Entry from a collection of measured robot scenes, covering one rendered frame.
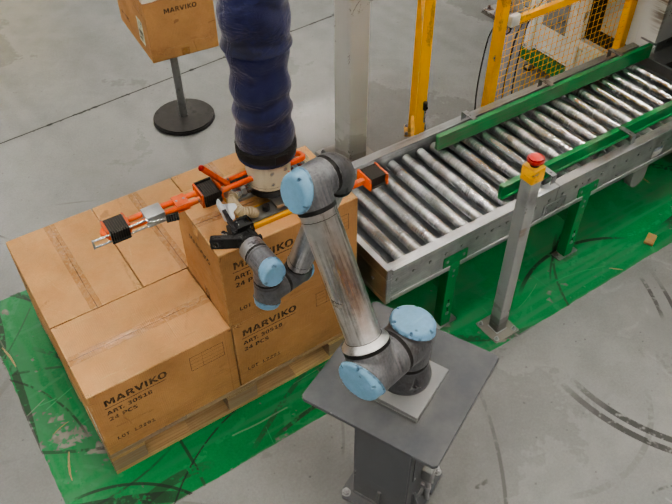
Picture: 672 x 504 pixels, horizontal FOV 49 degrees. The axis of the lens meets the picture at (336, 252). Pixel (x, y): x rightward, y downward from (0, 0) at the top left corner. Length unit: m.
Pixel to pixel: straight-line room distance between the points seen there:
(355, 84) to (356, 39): 0.27
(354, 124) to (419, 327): 2.26
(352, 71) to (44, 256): 1.89
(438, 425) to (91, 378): 1.30
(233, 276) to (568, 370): 1.68
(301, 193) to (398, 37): 3.97
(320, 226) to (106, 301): 1.36
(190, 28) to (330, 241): 2.57
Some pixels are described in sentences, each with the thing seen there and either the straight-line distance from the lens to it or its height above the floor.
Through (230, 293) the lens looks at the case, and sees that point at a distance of 2.83.
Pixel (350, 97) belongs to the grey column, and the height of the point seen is 0.49.
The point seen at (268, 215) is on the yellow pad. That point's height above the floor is 0.97.
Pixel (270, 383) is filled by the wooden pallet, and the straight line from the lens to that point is 3.43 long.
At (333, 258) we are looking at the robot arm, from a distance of 2.08.
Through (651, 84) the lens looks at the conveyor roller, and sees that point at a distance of 4.60.
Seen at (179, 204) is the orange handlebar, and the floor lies 1.09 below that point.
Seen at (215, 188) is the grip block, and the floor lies 1.09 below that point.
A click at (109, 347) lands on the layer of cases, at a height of 0.54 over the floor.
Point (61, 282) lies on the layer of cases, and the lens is 3.32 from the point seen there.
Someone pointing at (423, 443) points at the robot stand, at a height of 0.75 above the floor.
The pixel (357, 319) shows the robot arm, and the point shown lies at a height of 1.16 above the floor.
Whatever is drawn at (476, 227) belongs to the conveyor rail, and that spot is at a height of 0.59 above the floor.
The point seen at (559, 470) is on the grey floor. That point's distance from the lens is 3.34.
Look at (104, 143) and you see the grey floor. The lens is 4.97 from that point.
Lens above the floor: 2.82
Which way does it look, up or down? 45 degrees down
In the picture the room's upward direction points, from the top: straight up
